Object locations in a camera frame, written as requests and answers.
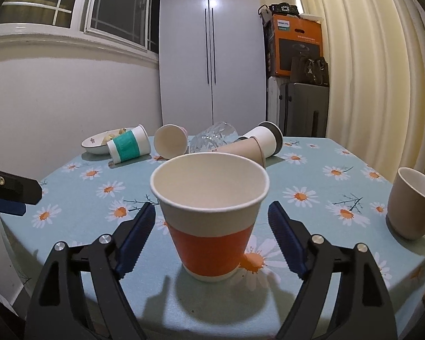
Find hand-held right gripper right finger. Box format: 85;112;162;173
267;201;399;340

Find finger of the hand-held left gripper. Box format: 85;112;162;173
0;160;43;216

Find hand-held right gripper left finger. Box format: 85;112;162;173
24;202;157;340

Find orange band paper cup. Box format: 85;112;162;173
150;152;270;283

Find teal band paper cup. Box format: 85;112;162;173
107;125;151;163

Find pink paper cup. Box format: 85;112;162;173
154;124;189;160

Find brown paper cup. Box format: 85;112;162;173
212;136;267;169

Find white cup with black lid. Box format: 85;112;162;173
239;121;284;157

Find clear glass cup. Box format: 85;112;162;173
188;122;239;154

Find daisy print tablecloth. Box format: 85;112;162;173
0;136;425;340

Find white floral bowl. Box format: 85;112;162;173
81;127;137;155

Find pale food pieces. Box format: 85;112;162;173
101;127;135;146

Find grey suitcase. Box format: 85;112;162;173
279;81;330;138

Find beige ceramic mug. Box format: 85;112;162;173
386;167;425;240

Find dark handbag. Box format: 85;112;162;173
290;55;329;87

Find white wardrobe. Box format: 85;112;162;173
159;0;268;128

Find cream curtain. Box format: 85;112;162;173
292;0;425;185

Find orange cardboard box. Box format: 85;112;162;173
264;14;324;78

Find black device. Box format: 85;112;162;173
258;3;300;16

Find white frame window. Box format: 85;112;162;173
0;0;162;55

